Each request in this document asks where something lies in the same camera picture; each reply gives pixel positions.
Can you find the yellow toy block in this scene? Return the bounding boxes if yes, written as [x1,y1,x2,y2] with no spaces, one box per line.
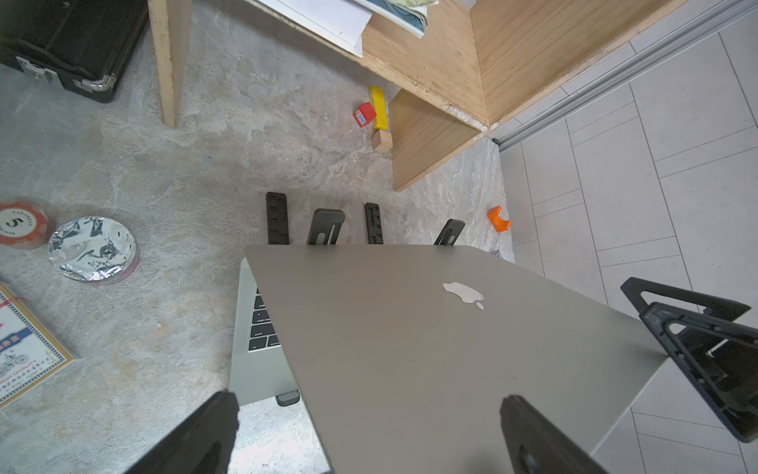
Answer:
[369,86,389,132]

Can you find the silver laptop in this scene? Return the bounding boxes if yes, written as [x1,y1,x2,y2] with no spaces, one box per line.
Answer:
[245,245,665,473]

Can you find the black laptop stand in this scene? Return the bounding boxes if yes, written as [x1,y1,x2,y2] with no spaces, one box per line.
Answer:
[266,192,465,246]

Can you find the white papers on shelf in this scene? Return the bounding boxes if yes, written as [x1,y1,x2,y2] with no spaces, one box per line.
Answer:
[262,0,372,57]

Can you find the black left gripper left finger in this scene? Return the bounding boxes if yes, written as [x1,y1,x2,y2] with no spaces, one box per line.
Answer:
[126,391,240,474]

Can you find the colourful picture book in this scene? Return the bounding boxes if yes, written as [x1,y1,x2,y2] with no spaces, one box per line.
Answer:
[355,0,439,39]

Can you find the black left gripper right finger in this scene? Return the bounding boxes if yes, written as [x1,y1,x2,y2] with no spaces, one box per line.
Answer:
[501,395,606,474]

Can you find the orange plastic clip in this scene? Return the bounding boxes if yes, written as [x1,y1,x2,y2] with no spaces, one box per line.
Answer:
[487,205,511,233]

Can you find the wooden toy cube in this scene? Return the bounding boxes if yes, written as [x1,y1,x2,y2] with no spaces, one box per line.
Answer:
[371,130,394,154]

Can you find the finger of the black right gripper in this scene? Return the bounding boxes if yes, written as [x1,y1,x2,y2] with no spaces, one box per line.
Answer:
[621,278,751,322]
[640,302,757,444]

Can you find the foil lidded round tin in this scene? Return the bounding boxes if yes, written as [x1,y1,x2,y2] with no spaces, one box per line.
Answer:
[49,216,140,284]

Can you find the black briefcase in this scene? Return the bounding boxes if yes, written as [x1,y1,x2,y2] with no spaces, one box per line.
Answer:
[1,0,149,104]

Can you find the wooden shelf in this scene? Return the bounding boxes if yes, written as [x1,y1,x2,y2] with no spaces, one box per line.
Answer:
[146,0,688,194]

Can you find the red toy block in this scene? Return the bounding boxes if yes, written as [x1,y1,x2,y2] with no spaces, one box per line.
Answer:
[353,102,377,128]

